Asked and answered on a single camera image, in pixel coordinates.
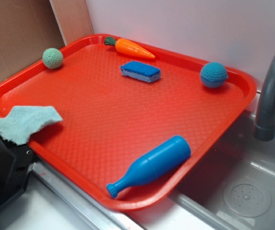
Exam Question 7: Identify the blue sponge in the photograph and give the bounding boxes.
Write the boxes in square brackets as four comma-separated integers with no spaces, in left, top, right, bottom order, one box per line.
[120,61,161,83]

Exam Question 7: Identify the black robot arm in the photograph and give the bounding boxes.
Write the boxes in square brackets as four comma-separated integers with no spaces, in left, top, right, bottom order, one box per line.
[0,136,34,210]

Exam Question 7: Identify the red plastic tray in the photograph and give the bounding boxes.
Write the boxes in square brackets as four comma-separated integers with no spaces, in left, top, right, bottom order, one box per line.
[0,34,257,211]

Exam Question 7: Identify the green textured ball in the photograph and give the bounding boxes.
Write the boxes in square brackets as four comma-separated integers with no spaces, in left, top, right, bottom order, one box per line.
[42,48,64,69]

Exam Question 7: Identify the grey sink basin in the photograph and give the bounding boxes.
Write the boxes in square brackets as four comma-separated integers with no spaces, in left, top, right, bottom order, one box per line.
[129,112,275,230]

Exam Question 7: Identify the orange toy carrot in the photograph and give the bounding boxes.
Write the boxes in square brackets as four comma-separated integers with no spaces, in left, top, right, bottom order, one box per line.
[104,36,156,59]

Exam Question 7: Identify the brown cardboard panel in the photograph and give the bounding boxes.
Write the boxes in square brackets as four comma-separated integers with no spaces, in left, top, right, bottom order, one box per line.
[0,0,64,82]

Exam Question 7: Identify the blue plastic bottle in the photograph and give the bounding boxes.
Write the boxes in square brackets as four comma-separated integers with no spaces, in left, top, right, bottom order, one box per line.
[106,136,191,198]

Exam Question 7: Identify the light teal cloth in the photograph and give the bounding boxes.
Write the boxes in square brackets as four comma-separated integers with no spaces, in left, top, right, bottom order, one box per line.
[0,106,63,145]

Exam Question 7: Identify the grey faucet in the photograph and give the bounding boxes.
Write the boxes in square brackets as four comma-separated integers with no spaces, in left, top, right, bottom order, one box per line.
[254,34,275,142]

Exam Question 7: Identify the blue textured ball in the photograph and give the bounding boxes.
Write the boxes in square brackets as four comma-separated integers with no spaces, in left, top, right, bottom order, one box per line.
[200,62,229,89]

